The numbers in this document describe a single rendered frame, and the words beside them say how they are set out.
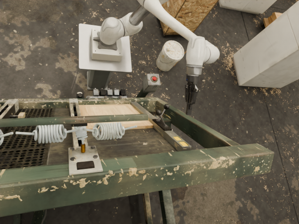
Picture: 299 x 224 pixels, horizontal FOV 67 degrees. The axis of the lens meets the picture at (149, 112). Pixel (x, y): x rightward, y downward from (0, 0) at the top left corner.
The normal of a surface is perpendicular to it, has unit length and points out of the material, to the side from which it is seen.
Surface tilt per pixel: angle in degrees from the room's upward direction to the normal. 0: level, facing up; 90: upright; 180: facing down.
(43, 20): 0
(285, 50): 90
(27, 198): 34
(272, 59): 90
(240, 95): 0
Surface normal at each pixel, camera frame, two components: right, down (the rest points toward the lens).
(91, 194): 0.34, 0.27
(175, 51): 0.32, -0.32
